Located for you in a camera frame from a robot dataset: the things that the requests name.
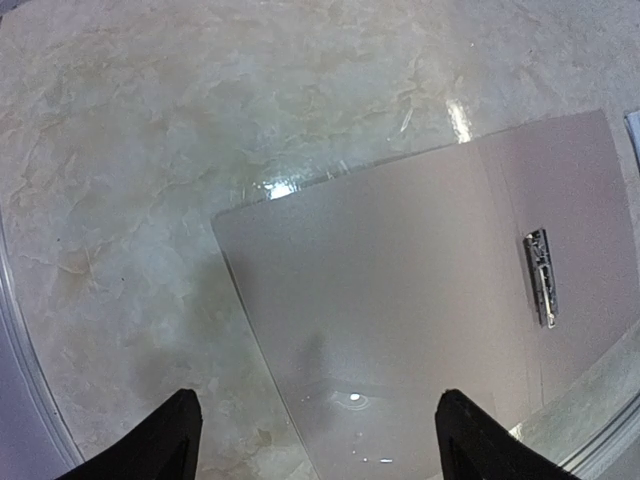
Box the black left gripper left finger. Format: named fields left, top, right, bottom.
left=61, top=389, right=203, bottom=480

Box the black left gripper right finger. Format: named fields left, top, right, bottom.
left=435, top=389, right=577, bottom=480

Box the brown paper folder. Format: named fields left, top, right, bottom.
left=212, top=111, right=639, bottom=479

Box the metal folder clip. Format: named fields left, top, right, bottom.
left=523, top=228, right=558, bottom=329

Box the stack of printed papers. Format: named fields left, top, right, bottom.
left=625, top=110, right=640, bottom=163

